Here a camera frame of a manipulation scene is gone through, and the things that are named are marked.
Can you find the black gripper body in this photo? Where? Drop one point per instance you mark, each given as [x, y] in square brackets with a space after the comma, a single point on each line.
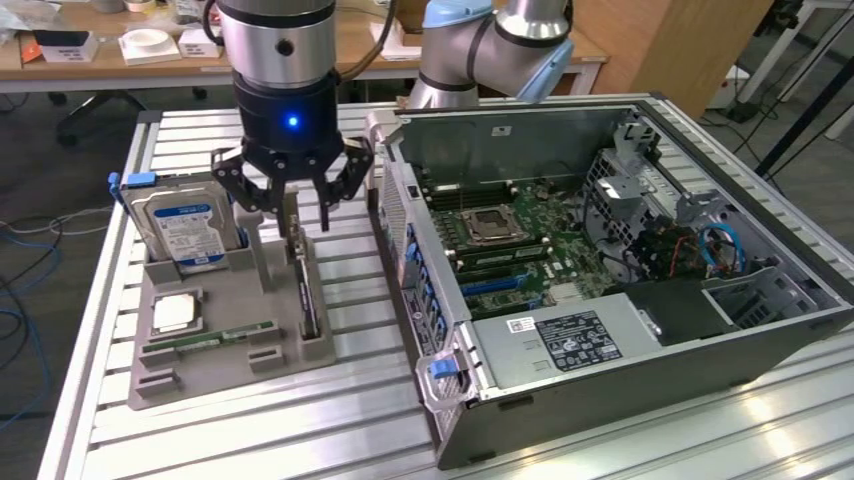
[288, 115]

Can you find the graphics card with metal bracket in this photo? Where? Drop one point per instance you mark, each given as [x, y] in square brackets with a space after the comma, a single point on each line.
[306, 290]

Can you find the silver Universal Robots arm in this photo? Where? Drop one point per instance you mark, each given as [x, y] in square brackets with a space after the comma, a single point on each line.
[281, 30]

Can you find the hard disk in blue caddy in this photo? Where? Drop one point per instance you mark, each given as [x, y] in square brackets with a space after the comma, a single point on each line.
[188, 225]

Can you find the small white box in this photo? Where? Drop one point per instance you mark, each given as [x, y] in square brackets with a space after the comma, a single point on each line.
[201, 44]

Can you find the white paper booklet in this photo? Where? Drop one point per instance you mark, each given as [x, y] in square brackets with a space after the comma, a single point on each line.
[401, 47]

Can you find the CPU socket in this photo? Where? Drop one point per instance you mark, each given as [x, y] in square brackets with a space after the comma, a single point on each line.
[496, 226]

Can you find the white box with tape roll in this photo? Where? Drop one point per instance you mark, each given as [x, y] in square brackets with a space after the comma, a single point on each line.
[150, 47]

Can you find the grey parts rack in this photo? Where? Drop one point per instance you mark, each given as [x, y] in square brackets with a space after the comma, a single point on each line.
[228, 305]

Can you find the black office chair base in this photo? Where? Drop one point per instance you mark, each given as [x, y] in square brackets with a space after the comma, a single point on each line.
[101, 102]

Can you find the silver CPU chip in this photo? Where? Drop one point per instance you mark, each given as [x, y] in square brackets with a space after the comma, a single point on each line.
[176, 312]

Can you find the installed RAM stick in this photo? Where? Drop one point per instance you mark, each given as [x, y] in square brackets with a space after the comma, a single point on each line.
[508, 254]

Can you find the wooden desk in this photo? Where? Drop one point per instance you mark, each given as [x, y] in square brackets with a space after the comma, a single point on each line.
[101, 70]

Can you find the blue expansion slot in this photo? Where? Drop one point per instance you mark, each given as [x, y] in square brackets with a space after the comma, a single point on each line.
[495, 286]

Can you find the green RAM stick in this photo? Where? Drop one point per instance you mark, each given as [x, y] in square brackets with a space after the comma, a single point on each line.
[201, 341]

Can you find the green motherboard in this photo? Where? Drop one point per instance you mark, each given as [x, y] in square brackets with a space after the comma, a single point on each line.
[568, 235]

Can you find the white box with black top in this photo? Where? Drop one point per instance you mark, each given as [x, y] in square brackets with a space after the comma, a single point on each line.
[68, 47]

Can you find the silver chipset heat sink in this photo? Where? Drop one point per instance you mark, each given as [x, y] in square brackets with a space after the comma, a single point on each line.
[569, 294]

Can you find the metal disk bay cage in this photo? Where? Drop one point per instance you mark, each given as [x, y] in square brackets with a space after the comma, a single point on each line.
[621, 225]

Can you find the blue case latch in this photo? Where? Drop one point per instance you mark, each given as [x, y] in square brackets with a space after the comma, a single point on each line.
[441, 372]

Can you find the grey power supply unit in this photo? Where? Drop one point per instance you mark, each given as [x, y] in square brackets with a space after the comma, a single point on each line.
[568, 340]

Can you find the wooden cabinet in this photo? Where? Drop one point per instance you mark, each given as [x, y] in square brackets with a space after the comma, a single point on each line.
[701, 65]

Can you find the open black PC case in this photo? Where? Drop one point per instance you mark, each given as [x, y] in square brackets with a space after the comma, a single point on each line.
[601, 415]

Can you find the black tripod stand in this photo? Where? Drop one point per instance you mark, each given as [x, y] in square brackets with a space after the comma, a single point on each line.
[804, 100]

